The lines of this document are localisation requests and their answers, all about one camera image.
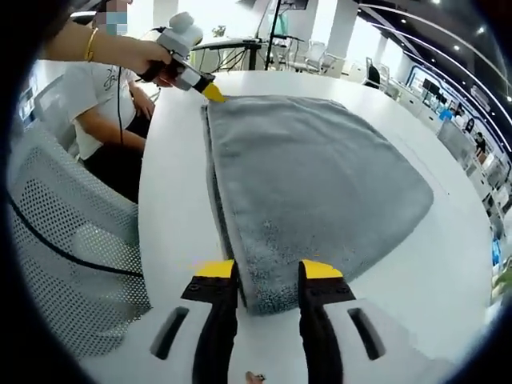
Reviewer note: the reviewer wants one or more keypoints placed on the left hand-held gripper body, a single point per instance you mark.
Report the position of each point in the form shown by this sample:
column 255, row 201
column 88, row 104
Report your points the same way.
column 178, row 44

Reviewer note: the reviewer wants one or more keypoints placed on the person's left hand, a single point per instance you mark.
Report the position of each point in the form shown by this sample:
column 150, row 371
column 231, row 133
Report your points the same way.
column 152, row 54

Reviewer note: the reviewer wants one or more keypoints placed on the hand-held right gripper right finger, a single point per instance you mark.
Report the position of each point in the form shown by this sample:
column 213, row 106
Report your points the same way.
column 320, row 332

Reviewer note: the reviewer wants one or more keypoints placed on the small potted plant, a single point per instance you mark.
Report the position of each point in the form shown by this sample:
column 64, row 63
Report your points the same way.
column 219, row 30

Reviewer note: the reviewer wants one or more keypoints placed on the grey office chair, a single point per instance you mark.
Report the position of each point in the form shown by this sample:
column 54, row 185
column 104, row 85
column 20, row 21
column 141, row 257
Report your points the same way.
column 52, row 108

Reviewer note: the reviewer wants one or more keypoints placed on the white chair with black jacket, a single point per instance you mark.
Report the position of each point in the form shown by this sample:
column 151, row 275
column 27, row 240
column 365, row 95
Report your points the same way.
column 374, row 76

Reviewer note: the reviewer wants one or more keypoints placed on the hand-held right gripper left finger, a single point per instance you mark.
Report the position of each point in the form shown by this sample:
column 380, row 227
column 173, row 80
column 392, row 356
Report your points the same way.
column 218, row 328

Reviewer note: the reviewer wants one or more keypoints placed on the white mesh office chair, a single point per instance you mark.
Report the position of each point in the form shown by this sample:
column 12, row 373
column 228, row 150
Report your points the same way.
column 60, row 224

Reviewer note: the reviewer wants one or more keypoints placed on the grey desk partition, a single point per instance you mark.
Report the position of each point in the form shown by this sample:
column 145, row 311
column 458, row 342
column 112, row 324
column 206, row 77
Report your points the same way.
column 456, row 140

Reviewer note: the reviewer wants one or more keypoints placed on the person's right hand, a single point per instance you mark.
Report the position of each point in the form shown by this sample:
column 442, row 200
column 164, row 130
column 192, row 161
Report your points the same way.
column 255, row 378

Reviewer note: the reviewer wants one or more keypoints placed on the grey towel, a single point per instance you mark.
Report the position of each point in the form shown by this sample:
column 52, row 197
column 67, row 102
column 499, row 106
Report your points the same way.
column 312, row 172

